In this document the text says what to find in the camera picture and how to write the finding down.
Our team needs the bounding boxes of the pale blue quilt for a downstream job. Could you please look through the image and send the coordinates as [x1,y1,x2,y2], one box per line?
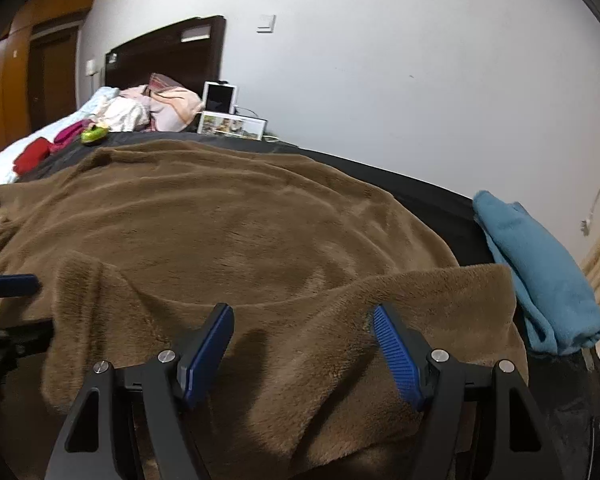
[75,86,121,123]

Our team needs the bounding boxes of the brown wooden door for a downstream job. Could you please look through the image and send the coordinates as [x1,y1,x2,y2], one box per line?
[27,25,81,133]

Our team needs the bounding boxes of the wooden wardrobe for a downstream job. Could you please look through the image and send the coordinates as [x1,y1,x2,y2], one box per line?
[0,0,101,163]

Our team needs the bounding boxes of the white floral cloth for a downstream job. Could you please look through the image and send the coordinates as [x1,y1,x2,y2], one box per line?
[97,97,153,133]

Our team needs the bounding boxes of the magenta folded garment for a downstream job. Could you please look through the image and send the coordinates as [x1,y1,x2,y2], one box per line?
[52,119,93,153]

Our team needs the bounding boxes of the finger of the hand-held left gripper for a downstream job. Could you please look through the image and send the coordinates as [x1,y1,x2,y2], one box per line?
[0,270,42,301]
[0,321,56,360]

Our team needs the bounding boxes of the brown fleece cloth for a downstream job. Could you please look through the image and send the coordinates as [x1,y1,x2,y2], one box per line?
[0,139,531,480]

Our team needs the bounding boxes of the green toy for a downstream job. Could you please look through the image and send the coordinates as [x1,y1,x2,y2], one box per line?
[80,121,111,146]

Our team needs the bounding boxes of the red folded garment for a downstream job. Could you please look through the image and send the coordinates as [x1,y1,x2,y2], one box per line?
[12,136,51,177]

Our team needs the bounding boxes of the blue folded towel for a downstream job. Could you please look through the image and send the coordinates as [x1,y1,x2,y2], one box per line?
[472,190,600,356]

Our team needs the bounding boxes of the white framed monitor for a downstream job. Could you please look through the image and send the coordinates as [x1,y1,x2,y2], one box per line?
[200,81,241,115]

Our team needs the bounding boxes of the black shiny bed cover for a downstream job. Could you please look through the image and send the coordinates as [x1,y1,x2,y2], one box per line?
[20,130,600,480]

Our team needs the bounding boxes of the pink striped pillow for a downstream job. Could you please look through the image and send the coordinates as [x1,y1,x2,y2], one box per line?
[147,72,206,133]

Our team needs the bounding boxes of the photo collage frame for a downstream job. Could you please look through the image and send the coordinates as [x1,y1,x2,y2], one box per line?
[196,110,270,141]

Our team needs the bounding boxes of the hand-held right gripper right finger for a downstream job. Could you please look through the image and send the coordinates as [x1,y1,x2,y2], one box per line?
[370,304,566,480]

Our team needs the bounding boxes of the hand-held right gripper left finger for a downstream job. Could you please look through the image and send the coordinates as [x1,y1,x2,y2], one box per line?
[45,302,236,480]

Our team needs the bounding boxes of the dark wooden headboard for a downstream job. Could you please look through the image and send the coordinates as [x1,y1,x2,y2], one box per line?
[104,15,227,103]

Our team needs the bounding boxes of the pale pink cloth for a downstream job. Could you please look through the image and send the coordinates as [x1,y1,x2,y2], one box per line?
[120,85,153,103]

